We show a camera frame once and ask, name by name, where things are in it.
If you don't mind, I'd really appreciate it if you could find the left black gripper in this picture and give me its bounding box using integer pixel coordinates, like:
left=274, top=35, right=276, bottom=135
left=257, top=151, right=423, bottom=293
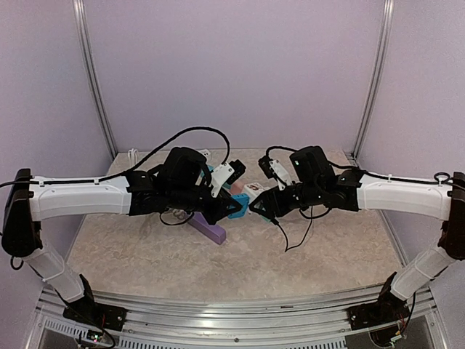
left=168, top=178, right=243, bottom=225

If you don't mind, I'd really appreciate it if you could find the pink plug adapter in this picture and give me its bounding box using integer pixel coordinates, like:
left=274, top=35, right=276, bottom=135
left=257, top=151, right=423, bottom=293
left=230, top=181, right=244, bottom=195

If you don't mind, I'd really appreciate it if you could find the white cube socket with sticker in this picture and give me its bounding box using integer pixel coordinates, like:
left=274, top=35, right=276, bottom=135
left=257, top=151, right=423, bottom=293
left=243, top=182, right=268, bottom=202

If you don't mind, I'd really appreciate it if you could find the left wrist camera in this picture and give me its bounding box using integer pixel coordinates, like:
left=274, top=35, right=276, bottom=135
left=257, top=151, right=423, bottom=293
left=211, top=159, right=246, bottom=198

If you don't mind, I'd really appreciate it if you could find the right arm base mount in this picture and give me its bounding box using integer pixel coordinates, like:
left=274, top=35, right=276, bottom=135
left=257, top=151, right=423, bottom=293
left=347, top=272, right=410, bottom=330

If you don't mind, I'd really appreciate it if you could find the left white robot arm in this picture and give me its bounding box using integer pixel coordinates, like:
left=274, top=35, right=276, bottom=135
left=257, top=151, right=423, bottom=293
left=1, top=147, right=246, bottom=324

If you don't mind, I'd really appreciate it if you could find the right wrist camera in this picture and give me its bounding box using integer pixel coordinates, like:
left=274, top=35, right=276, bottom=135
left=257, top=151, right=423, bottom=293
left=258, top=156, right=293, bottom=190

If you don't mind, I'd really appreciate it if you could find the blue plug adapter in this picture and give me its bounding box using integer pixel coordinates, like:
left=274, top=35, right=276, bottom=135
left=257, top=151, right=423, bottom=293
left=227, top=193, right=252, bottom=220

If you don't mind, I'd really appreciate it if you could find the aluminium corner post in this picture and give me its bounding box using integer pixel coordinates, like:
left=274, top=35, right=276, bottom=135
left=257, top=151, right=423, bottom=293
left=350, top=0, right=395, bottom=162
left=72, top=0, right=118, bottom=159

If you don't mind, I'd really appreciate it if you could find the teal rectangular power block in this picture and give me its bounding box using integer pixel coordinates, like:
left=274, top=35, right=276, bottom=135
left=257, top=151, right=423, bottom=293
left=202, top=165, right=214, bottom=175

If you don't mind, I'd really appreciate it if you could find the purple rectangular power block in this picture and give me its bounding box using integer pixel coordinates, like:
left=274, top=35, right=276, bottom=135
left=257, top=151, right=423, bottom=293
left=188, top=212, right=227, bottom=245

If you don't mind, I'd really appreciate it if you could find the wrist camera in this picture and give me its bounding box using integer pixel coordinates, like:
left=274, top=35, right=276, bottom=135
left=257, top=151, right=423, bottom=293
left=211, top=159, right=246, bottom=198
left=258, top=156, right=293, bottom=190

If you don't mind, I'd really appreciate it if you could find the right aluminium corner post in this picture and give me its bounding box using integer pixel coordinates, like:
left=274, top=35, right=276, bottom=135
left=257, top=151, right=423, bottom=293
left=350, top=0, right=395, bottom=162

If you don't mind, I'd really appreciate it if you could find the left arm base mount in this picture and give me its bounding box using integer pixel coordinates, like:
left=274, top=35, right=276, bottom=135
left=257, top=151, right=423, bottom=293
left=63, top=274, right=127, bottom=332

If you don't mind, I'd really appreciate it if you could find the left aluminium corner post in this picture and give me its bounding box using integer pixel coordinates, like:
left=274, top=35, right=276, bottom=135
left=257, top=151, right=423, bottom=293
left=72, top=0, right=118, bottom=159

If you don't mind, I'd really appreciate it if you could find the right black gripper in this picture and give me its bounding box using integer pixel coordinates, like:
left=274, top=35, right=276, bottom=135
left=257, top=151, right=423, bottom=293
left=250, top=179, right=324, bottom=217

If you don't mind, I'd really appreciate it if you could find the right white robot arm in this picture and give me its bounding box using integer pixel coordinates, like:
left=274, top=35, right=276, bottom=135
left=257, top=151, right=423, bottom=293
left=249, top=145, right=464, bottom=323

